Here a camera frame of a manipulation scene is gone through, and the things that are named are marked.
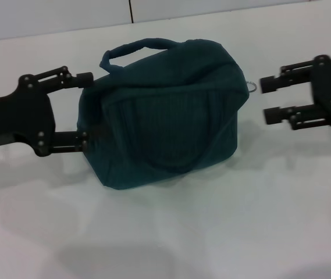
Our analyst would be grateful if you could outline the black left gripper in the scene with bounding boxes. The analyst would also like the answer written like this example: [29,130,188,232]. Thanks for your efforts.
[0,66,94,158]

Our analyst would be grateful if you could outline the dark teal fabric lunch bag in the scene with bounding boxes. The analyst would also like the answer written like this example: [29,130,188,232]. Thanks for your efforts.
[76,37,258,192]

